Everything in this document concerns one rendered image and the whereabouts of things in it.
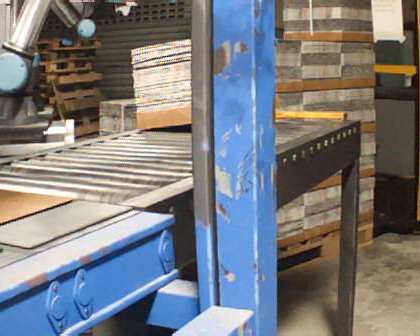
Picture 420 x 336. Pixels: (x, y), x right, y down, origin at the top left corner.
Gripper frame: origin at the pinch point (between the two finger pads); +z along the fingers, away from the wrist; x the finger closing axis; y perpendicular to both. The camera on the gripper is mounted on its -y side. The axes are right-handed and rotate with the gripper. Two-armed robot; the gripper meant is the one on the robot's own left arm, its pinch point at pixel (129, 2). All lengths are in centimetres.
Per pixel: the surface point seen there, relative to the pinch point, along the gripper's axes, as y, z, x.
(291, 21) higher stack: 8, 97, -1
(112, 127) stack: 49, -18, 23
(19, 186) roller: 26, -111, 158
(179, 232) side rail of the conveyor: 28, -93, 183
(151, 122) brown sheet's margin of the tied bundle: 30, -48, 102
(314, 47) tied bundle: 17, 79, 34
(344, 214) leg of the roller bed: 59, 9, 126
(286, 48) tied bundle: 18, 60, 37
